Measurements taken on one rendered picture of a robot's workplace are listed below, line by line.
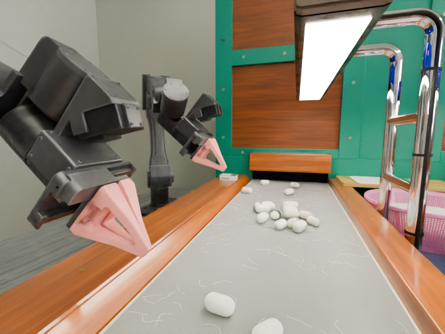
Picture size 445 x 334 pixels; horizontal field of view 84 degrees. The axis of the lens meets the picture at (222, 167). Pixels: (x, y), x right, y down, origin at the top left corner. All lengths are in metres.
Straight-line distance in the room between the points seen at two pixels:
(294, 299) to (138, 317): 0.18
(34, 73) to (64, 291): 0.23
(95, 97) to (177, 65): 2.10
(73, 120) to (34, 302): 0.19
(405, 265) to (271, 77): 0.82
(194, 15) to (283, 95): 1.50
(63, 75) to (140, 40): 2.36
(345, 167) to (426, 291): 0.72
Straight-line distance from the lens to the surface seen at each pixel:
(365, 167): 1.06
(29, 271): 0.64
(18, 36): 2.54
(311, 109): 1.04
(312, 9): 0.27
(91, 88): 0.27
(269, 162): 0.97
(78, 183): 0.25
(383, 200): 0.65
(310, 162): 0.97
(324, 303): 0.34
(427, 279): 0.40
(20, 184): 2.43
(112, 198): 0.26
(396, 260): 0.42
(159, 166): 0.86
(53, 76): 0.30
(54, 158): 0.28
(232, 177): 0.90
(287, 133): 1.03
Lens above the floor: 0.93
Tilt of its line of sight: 8 degrees down
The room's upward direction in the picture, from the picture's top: straight up
